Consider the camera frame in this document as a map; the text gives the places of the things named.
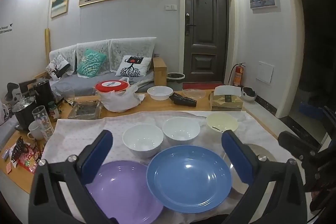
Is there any white wall panel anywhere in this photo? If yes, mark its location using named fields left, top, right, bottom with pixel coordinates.
left=256, top=61, right=274, bottom=85

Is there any wooden stick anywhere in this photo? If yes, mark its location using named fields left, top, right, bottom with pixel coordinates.
left=43, top=28, right=51, bottom=67

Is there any dark brown door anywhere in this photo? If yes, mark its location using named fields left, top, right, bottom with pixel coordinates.
left=184, top=0, right=227, bottom=83

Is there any blue box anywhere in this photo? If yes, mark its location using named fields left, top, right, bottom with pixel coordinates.
left=301, top=103, right=326, bottom=117

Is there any white plastic bag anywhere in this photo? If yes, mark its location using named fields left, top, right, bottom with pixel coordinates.
left=100, top=85, right=145, bottom=112

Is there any wooden side table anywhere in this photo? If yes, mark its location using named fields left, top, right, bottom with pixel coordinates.
left=153, top=56, right=168, bottom=86

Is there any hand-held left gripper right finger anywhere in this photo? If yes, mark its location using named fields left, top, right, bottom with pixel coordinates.
left=221, top=130, right=308, bottom=224

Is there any grey trash bin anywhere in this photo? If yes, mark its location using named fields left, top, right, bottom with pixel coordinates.
left=167, top=72, right=185, bottom=92

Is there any purple plate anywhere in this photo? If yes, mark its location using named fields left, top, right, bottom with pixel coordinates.
left=85, top=160, right=164, bottom=224

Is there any wine glass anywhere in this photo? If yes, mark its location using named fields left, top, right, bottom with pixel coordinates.
left=61, top=86, right=76, bottom=106

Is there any pink dotted tablecloth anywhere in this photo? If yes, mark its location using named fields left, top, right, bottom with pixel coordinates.
left=42, top=110, right=294, bottom=216

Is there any black white patterned cushion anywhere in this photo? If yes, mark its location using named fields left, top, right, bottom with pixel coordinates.
left=45, top=53, right=71, bottom=80

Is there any small green-capped jar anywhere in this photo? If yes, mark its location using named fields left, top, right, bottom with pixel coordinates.
left=48, top=101, right=60, bottom=119

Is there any white tree print cushion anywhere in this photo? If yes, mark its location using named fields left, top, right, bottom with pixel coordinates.
left=115, top=55, right=152, bottom=77

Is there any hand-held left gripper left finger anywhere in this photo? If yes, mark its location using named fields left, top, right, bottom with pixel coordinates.
left=28, top=130, right=117, bottom=224

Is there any grey plate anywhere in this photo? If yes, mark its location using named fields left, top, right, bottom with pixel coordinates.
left=223, top=143, right=277, bottom=194

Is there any cream bowl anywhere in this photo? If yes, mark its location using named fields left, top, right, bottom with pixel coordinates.
left=206, top=112, right=239, bottom=133

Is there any red lidded container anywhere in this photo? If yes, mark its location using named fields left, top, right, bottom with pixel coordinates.
left=94, top=80, right=130, bottom=94

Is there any clear plastic lid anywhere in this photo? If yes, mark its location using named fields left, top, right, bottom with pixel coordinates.
left=182, top=88, right=207, bottom=99

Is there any white lace sofa cover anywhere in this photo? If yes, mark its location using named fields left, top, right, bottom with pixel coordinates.
left=109, top=36, right=157, bottom=73
left=76, top=39, right=111, bottom=73
left=49, top=44, right=78, bottom=67

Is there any white plastic bowl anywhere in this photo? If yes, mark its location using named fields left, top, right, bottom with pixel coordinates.
left=147, top=86, right=174, bottom=101

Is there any printed glass tumbler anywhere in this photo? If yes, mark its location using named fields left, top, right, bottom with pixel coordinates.
left=32, top=105, right=55, bottom=139

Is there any red doormat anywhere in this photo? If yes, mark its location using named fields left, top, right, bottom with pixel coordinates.
left=183, top=81, right=223, bottom=89

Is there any black kettle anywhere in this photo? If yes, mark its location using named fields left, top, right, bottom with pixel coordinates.
left=32, top=78, right=56, bottom=109

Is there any red printed packet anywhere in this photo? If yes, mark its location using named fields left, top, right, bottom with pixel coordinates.
left=12, top=147, right=44, bottom=174

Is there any black rolled bag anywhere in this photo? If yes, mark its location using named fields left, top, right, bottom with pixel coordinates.
left=169, top=92, right=198, bottom=107

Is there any black white spotted object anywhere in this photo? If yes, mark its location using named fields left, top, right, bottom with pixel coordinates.
left=5, top=82, right=21, bottom=106

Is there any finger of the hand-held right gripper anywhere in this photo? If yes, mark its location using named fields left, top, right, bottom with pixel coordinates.
left=278, top=131, right=326, bottom=190

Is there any teal leaf cushion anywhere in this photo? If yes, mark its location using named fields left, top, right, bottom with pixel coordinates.
left=76, top=49, right=108, bottom=77

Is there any glass ashtray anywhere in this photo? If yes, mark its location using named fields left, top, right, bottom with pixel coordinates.
left=68, top=101, right=102, bottom=119

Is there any blue plate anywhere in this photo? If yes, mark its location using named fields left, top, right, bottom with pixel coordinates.
left=146, top=145, right=233, bottom=213

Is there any small dark landscape painting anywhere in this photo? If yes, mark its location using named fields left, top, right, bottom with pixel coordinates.
left=50, top=0, right=71, bottom=18

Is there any grey sofa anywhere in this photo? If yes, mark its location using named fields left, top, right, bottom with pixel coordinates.
left=46, top=36, right=168, bottom=96

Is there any white ceramic bowl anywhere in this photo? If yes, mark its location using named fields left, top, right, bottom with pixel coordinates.
left=122, top=123, right=164, bottom=158
left=162, top=117, right=200, bottom=147

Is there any black pot with lid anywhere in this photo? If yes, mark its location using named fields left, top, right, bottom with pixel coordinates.
left=12, top=95, right=37, bottom=131

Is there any white mug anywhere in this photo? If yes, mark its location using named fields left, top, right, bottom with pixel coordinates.
left=27, top=120, right=44, bottom=140

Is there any red fire extinguisher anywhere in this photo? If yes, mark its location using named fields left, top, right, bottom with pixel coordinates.
left=228, top=63, right=246, bottom=86

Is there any silver round appliance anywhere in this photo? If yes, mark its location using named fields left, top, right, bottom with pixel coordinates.
left=241, top=87, right=257, bottom=102

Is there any gold tissue pack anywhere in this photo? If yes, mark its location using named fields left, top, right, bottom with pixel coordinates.
left=209, top=85, right=244, bottom=111

